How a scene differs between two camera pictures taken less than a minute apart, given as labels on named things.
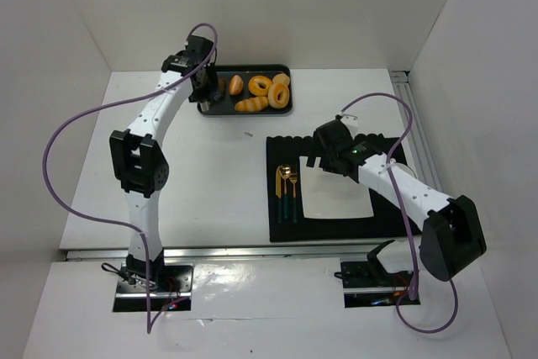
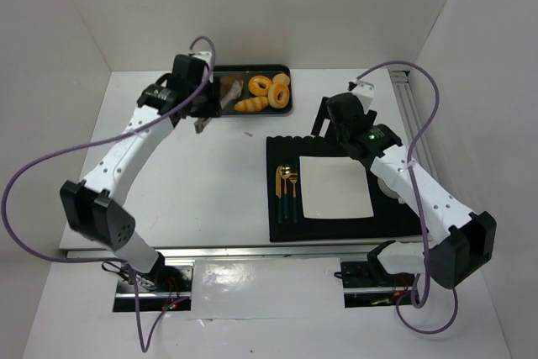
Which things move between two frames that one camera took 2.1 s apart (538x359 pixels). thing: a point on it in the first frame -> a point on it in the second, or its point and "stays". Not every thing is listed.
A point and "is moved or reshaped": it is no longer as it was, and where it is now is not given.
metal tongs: (204, 106) is moved or reshaped
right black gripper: (317, 154) -> (321, 119)
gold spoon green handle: (286, 171) stays
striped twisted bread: (252, 104) stays
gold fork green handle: (294, 176) stays
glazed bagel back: (253, 86) stays
